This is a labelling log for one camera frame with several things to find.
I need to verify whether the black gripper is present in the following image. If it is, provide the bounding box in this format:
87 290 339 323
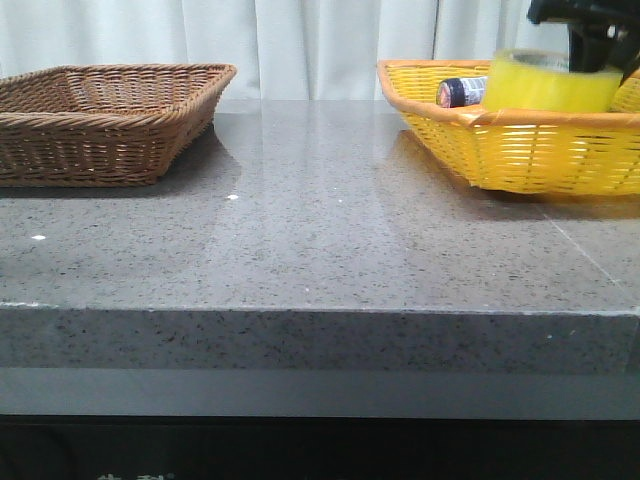
527 0 639 74

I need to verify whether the yellow packing tape roll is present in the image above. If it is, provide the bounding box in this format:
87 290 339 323
482 49 623 113

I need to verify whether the yellow woven plastic basket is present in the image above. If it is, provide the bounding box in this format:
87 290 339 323
377 60 639 196

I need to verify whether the small dark-capped bottle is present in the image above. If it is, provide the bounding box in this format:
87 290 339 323
436 76 488 108

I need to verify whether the white curtain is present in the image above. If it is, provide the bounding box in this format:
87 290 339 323
1 1 568 100

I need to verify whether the brown wicker basket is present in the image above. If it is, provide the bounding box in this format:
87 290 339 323
1 63 237 187

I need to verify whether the dark cabinet under counter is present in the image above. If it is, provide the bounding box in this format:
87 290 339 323
0 367 640 480

